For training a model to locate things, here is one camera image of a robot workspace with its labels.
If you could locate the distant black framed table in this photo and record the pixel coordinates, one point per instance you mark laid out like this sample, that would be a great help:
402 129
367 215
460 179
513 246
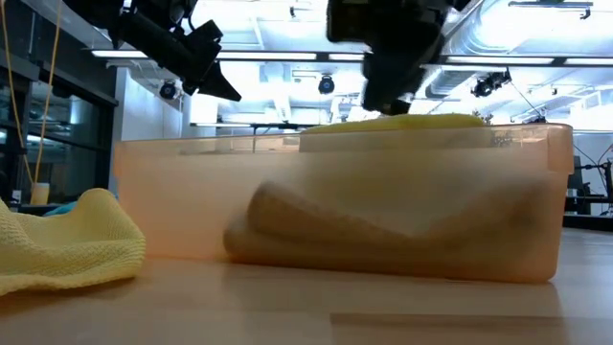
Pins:
278 126

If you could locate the orange translucent plastic bin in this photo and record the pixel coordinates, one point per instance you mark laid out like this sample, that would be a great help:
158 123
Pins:
182 206

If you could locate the crumpled yellow microfiber towel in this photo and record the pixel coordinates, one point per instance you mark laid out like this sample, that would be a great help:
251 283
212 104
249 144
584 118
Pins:
67 249

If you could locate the black round ceiling fixture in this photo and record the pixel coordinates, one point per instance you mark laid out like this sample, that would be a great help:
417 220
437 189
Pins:
169 90
326 85

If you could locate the dark distant desk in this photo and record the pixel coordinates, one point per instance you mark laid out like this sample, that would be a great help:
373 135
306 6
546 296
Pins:
589 220

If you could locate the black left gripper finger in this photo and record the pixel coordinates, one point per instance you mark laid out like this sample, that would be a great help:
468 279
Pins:
215 86

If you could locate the teal microfiber towel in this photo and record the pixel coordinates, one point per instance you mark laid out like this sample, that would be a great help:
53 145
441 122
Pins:
62 209

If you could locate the black computer monitor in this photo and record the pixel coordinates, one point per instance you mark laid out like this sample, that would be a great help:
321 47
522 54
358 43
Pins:
574 175

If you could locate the grey waffle microfiber towel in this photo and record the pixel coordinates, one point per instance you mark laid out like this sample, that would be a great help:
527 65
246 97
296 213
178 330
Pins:
335 249

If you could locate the black ceiling light rail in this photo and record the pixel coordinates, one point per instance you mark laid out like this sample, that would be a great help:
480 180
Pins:
558 61

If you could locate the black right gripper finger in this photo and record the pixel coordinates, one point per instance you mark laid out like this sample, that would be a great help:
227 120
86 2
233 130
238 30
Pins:
388 103

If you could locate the black track spotlight cluster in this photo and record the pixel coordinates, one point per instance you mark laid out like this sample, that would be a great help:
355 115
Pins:
537 120
488 84

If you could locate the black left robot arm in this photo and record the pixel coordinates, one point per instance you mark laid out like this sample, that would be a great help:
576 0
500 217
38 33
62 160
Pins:
96 12

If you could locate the yellow microfiber towel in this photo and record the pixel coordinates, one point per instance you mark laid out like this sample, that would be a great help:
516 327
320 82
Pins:
397 123
67 249

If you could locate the pale yellow cup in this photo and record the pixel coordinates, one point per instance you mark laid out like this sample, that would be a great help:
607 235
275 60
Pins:
40 194

